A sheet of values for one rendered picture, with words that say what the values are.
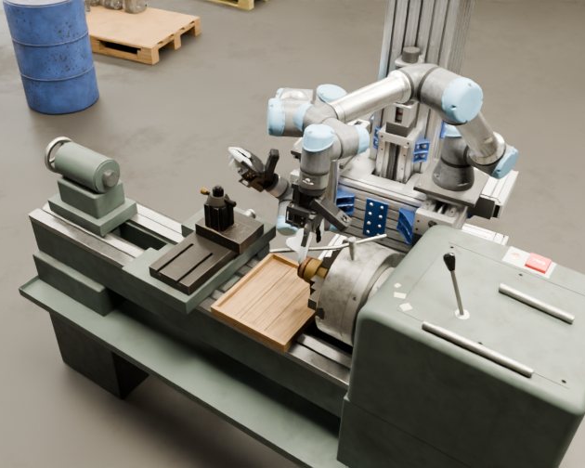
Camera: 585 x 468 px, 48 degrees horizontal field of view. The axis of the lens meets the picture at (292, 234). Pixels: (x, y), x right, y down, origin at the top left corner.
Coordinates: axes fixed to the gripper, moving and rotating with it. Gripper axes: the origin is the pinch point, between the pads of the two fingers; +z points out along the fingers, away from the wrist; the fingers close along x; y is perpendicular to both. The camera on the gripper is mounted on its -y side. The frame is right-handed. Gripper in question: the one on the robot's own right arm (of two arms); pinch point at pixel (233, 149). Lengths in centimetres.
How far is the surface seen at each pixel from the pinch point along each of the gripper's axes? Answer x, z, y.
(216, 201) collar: -3.7, -9.3, 18.5
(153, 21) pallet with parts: 412, -101, 171
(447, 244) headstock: -46, -43, -41
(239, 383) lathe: -45, -50, 54
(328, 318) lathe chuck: -59, -27, -5
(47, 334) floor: 30, -33, 166
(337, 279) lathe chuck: -52, -22, -14
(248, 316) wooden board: -39, -29, 27
